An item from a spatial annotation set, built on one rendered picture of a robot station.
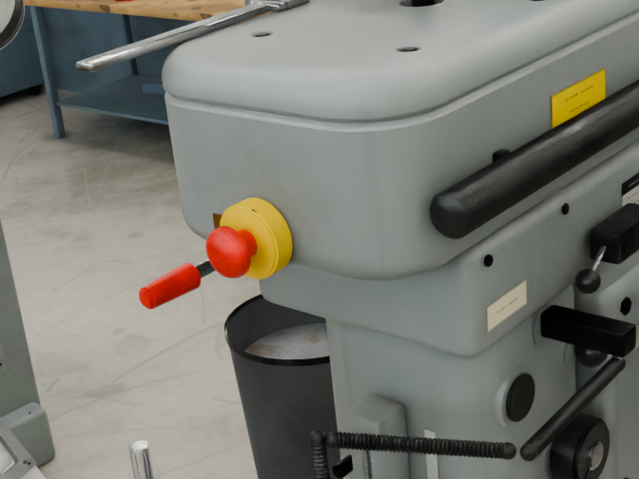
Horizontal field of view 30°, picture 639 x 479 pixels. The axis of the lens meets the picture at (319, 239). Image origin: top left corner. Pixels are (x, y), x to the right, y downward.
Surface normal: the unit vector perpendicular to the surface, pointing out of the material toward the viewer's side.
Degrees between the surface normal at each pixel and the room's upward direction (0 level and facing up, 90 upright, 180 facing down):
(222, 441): 0
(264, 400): 94
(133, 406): 0
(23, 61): 90
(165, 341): 0
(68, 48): 90
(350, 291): 90
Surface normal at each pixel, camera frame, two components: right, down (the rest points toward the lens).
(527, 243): 0.76, 0.18
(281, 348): -0.10, -0.92
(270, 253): -0.64, 0.35
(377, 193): -0.01, 0.39
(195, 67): -0.52, -0.40
